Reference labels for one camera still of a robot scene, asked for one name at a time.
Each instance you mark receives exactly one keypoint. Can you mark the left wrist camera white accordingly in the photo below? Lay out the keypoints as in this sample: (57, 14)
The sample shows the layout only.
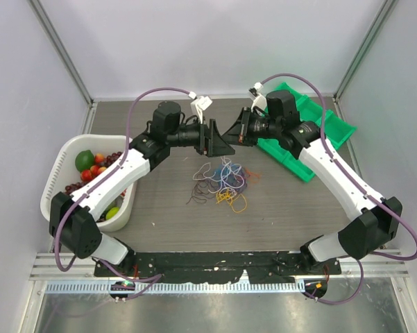
(199, 104)

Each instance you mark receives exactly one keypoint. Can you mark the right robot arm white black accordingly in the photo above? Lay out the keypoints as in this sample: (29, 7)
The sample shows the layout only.
(275, 116)

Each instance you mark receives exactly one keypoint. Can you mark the green lime fruit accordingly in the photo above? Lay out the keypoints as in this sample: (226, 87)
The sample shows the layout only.
(84, 160)

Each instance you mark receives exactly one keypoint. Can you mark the small peach fruits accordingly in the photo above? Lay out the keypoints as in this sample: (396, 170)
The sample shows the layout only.
(95, 170)

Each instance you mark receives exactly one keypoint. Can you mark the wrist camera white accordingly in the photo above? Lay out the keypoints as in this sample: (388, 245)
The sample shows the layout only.
(259, 103)
(199, 104)

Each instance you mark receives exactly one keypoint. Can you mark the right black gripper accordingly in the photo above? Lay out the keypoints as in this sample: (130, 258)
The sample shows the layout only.
(239, 132)

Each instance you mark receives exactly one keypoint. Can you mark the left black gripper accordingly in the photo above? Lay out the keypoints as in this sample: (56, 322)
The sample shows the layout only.
(211, 144)

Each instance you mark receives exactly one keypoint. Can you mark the white plastic fruit basket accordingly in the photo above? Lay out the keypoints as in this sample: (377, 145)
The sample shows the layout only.
(64, 173)

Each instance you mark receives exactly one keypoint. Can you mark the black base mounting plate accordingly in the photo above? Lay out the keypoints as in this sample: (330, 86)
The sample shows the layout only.
(262, 267)

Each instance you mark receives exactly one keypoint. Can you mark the white slotted cable duct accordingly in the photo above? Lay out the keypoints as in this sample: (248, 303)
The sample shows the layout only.
(113, 287)

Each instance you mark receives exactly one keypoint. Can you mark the yellow green small fruit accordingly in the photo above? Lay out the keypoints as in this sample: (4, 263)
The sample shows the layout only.
(111, 213)

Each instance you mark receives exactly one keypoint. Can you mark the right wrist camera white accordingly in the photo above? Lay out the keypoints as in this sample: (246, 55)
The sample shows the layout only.
(259, 103)

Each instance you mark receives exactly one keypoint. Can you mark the green compartment bin tray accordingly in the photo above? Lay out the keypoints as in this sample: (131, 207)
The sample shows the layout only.
(337, 131)

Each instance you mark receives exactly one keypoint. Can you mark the red grape bunch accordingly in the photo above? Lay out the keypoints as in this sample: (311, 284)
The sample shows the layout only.
(69, 189)

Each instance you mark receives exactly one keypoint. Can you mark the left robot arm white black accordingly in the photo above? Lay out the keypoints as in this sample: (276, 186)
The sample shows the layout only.
(72, 221)

